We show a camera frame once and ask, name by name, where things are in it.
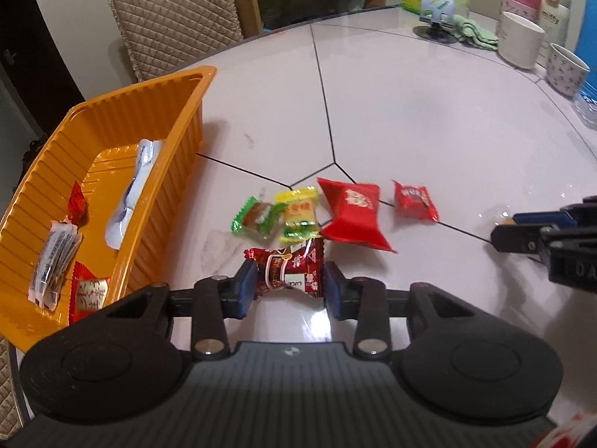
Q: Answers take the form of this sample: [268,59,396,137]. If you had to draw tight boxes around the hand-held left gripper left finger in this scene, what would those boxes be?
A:
[105,258,260,361]

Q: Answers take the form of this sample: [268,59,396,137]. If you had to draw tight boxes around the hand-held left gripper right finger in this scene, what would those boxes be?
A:
[323,260,476,361]

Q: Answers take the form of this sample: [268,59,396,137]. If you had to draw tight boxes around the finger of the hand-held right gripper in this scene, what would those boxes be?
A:
[491,224,551,255]
[512,198,597,230]

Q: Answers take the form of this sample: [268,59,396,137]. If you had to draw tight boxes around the dark red candy packet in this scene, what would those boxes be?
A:
[245,238,326,299]

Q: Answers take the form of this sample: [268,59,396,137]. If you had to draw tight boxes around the large red snack packet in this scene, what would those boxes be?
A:
[316,177,397,253]

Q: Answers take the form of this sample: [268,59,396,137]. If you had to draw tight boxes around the green candy packet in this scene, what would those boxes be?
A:
[232,196,285,236]

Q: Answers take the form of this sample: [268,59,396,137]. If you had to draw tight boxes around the yellow candy packet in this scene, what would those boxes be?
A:
[273,186,320,243]

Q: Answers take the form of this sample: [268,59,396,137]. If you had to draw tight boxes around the small red snack packet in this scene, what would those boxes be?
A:
[391,180,440,223]

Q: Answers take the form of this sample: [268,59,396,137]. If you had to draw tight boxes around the silver foil snack packet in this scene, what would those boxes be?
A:
[105,139,166,249]

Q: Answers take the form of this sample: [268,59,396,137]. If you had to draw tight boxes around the red gold-print snack packet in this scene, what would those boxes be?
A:
[69,261,112,325]

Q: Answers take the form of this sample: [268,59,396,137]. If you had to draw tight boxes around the red twist-wrapped candy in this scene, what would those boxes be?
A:
[65,181,89,229]

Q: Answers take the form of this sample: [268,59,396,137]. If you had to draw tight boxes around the black white striped packet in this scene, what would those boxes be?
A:
[28,219,84,311]

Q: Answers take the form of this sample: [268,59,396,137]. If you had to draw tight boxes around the orange plastic tray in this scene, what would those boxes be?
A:
[0,65,218,351]

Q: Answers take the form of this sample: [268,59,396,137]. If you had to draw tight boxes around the clear plastic box blue label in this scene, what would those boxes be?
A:
[571,88,597,131]

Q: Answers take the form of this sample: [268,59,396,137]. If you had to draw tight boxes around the patterned mug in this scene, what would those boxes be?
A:
[545,43,592,99]

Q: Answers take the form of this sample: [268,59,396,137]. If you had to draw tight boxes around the red patterned clothing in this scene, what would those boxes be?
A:
[525,408,597,448]

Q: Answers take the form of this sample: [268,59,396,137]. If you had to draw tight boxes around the white cup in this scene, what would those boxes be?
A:
[497,12,546,71]

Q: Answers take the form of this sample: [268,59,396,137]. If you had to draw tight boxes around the green cloth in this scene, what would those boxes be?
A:
[450,13,501,50]

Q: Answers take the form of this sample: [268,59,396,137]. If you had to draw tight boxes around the white bottle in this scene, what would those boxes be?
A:
[536,0,573,68]

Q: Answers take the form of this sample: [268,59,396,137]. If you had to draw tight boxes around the grey phone stand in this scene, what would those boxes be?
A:
[414,0,460,44]

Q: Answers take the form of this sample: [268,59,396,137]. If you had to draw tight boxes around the wooden shelf unit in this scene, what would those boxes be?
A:
[226,0,421,38]

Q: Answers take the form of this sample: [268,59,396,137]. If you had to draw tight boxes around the dark door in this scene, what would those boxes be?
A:
[0,0,87,150]

